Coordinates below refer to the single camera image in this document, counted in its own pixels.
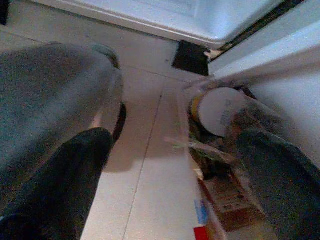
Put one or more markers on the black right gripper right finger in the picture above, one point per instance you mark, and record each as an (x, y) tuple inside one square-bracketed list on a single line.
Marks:
[(287, 190)]

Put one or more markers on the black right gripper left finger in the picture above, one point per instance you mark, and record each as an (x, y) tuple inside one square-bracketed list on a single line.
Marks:
[(55, 195)]

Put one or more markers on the green leafy vegetable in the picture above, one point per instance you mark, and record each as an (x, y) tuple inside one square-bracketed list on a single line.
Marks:
[(210, 155)]

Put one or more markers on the glossy fridge door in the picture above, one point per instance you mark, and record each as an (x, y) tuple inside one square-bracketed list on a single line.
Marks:
[(155, 12)]

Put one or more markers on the fridge body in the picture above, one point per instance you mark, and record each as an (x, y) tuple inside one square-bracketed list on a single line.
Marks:
[(280, 62)]

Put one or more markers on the black square floor pad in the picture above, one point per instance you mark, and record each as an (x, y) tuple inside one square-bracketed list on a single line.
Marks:
[(191, 58)]

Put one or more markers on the blue red food pack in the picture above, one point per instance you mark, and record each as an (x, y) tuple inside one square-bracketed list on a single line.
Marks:
[(202, 220)]

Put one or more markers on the round container white lid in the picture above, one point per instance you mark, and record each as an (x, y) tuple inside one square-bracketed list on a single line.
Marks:
[(217, 110)]

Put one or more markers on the clear plastic grocery bag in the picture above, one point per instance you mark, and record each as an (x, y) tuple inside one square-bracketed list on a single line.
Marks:
[(232, 160)]

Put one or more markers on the brown cardboard box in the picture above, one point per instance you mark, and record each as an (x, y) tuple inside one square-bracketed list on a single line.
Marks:
[(232, 200)]

